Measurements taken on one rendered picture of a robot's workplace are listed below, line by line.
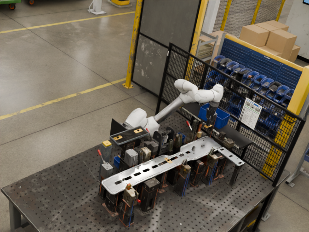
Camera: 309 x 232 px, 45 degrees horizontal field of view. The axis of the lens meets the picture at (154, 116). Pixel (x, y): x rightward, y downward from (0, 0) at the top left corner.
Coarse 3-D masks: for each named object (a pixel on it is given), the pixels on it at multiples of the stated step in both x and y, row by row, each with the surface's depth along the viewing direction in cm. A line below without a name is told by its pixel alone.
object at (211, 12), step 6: (210, 0) 729; (216, 0) 721; (210, 6) 733; (216, 6) 731; (210, 12) 737; (216, 12) 742; (210, 18) 741; (204, 24) 755; (210, 24) 747; (204, 30) 760; (210, 30) 758
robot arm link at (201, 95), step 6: (186, 84) 381; (192, 84) 377; (186, 90) 385; (192, 90) 360; (198, 90) 344; (204, 90) 340; (210, 90) 342; (198, 96) 334; (204, 96) 335; (210, 96) 338; (204, 102) 340
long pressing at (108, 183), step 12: (192, 144) 381; (204, 144) 385; (216, 144) 388; (168, 156) 358; (192, 156) 364; (132, 168) 334; (144, 168) 337; (156, 168) 340; (168, 168) 343; (108, 180) 317; (132, 180) 322; (144, 180) 325
